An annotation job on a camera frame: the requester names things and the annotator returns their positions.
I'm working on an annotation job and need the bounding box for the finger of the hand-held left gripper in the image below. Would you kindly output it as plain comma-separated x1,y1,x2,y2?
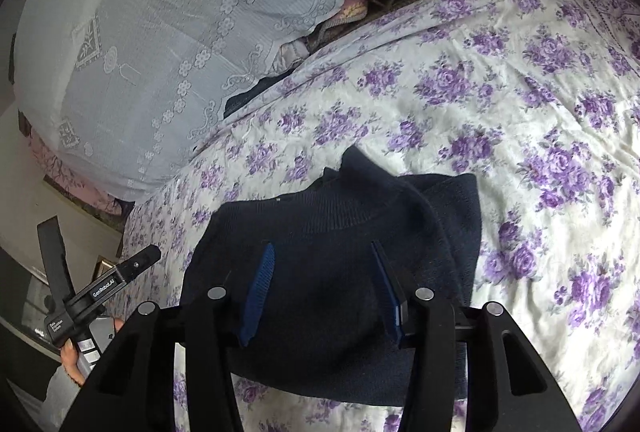
37,219,76,305
116,245,162,285

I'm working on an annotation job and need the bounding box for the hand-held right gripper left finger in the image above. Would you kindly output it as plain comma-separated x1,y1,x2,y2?
75,241,277,432

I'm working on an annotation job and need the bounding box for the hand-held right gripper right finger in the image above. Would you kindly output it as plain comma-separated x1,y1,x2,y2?
370,239,583,432

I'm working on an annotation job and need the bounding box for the navy blue knit cardigan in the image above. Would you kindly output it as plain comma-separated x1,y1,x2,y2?
179,145,483,408

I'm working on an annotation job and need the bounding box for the person's left forearm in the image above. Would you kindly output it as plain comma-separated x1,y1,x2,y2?
45,362,88,432

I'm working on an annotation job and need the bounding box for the person's left hand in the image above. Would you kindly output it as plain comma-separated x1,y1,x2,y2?
59,339,95,387

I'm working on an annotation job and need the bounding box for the beige framed board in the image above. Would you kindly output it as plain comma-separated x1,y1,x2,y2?
92,255,121,283

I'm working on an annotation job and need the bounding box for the pink floral pillow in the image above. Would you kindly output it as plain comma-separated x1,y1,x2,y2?
27,132,136,218

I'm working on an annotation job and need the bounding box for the dark blue cloth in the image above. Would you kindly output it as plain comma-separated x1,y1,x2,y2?
222,75,288,118

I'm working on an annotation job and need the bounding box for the purple floral bed sheet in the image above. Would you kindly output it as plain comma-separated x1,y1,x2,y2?
117,0,640,432

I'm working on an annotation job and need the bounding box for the white lace cloth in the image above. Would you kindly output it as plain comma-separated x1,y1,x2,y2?
12,0,546,190

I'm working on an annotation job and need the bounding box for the pink patterned pillow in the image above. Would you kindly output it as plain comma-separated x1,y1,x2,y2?
272,0,368,63

